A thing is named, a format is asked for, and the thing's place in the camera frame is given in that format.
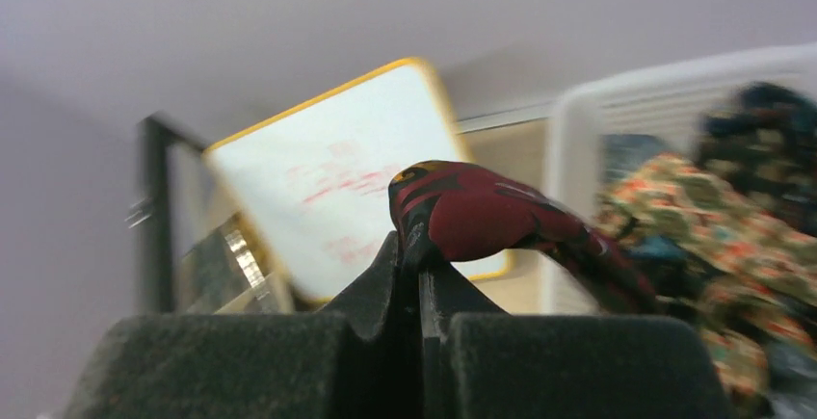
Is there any yellow framed whiteboard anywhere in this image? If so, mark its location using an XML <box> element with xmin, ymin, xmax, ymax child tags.
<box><xmin>202</xmin><ymin>56</ymin><xmax>514</xmax><ymax>305</ymax></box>

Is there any orange floral tie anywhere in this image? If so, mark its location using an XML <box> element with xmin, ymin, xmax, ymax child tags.
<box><xmin>596</xmin><ymin>153</ymin><xmax>816</xmax><ymax>418</ymax></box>

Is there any black tie box lid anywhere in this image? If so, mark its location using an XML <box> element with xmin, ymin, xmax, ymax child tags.
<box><xmin>127</xmin><ymin>113</ymin><xmax>296</xmax><ymax>313</ymax></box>

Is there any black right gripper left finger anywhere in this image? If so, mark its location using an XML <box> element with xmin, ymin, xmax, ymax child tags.
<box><xmin>65</xmin><ymin>234</ymin><xmax>409</xmax><ymax>418</ymax></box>

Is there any dark red patterned tie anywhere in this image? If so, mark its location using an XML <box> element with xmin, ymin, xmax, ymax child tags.
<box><xmin>387</xmin><ymin>160</ymin><xmax>662</xmax><ymax>315</ymax></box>

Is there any dark blue patterned tie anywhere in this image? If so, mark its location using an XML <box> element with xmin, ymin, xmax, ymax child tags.
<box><xmin>694</xmin><ymin>82</ymin><xmax>816</xmax><ymax>236</ymax></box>

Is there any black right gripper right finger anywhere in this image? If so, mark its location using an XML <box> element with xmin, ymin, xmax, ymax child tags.
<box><xmin>418</xmin><ymin>263</ymin><xmax>732</xmax><ymax>418</ymax></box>

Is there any white plastic basket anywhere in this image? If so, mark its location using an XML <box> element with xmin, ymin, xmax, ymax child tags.
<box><xmin>546</xmin><ymin>44</ymin><xmax>816</xmax><ymax>314</ymax></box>

